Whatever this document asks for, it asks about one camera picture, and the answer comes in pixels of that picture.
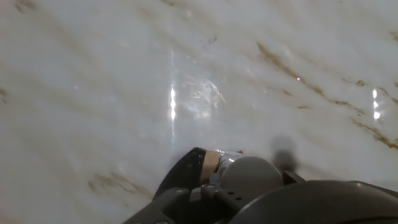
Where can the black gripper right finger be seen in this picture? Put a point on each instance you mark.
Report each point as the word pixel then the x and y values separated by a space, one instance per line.
pixel 217 199

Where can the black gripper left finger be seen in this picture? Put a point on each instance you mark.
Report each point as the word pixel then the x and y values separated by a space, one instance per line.
pixel 155 210

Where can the white light bulb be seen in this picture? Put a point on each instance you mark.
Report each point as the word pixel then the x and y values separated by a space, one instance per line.
pixel 252 175

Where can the small wooden clamp pad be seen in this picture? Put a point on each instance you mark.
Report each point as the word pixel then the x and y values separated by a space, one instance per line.
pixel 209 166

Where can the black metal C-clamp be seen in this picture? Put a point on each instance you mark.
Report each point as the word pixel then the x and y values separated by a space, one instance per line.
pixel 183 174

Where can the marble pattern table sheet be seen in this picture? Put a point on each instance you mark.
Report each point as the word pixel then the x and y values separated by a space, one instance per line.
pixel 124 93

